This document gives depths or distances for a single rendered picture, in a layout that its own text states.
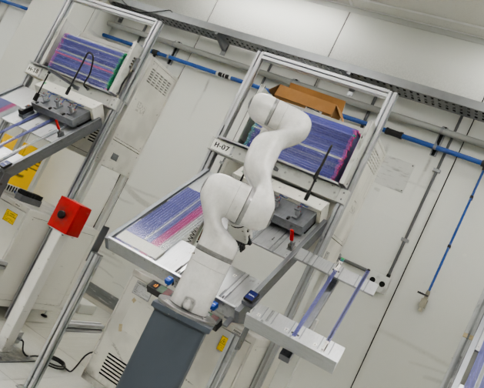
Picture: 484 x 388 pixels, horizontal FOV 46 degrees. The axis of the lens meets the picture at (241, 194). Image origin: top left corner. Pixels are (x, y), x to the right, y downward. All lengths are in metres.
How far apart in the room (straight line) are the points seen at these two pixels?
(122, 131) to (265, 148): 1.81
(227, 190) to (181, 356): 0.49
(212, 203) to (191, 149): 3.07
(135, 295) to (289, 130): 1.23
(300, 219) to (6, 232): 1.61
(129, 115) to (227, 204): 1.92
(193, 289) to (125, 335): 1.11
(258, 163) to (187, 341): 0.57
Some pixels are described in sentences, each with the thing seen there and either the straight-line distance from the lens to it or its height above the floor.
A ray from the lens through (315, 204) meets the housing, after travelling 2.59.
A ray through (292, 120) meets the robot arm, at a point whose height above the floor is 1.40.
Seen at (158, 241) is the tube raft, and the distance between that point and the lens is 2.43.
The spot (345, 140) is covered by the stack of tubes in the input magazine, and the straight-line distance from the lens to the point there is 2.65.
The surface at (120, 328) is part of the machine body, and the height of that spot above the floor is 0.35.
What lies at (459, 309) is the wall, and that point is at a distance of 3.96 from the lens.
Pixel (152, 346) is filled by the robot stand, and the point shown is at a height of 0.58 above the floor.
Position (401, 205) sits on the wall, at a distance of 4.09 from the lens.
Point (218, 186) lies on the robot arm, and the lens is 1.66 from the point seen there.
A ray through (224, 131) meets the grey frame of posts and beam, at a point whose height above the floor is 1.43.
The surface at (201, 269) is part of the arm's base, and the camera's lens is 1.66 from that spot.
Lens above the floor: 0.97
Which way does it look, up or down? 4 degrees up
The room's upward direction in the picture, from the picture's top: 26 degrees clockwise
